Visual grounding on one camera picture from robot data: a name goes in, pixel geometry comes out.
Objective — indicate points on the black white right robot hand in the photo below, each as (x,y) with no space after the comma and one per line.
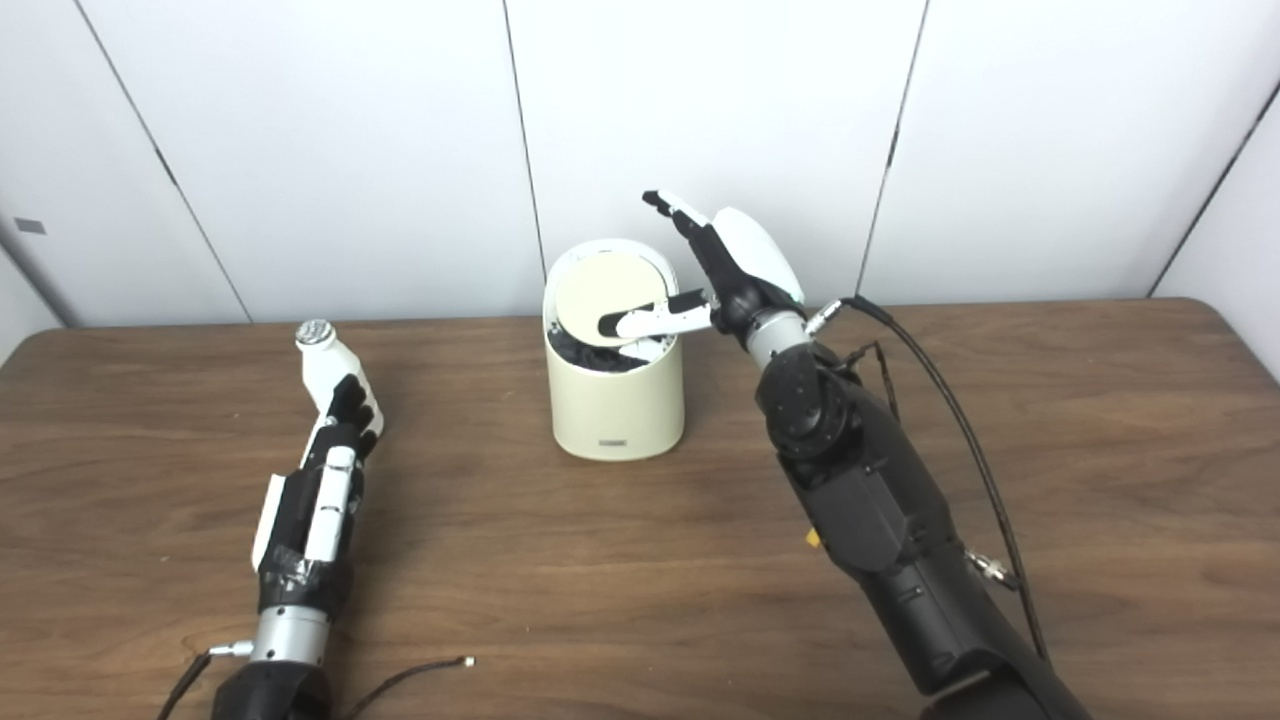
(755,260)

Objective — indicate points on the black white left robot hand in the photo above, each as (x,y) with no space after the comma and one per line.
(295,530)

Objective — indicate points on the cream round bin lid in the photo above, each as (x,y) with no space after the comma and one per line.
(605,285)

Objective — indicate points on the small white plastic bottle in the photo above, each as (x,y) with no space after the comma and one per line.
(325,368)

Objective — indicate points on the cream-colored round bin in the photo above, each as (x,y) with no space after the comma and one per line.
(615,410)

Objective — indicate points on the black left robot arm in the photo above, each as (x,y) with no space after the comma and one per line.
(285,640)

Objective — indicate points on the black bin liner bag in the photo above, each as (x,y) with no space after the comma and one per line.
(590,357)

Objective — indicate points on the small grey wall sticker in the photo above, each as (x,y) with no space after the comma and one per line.
(30,226)

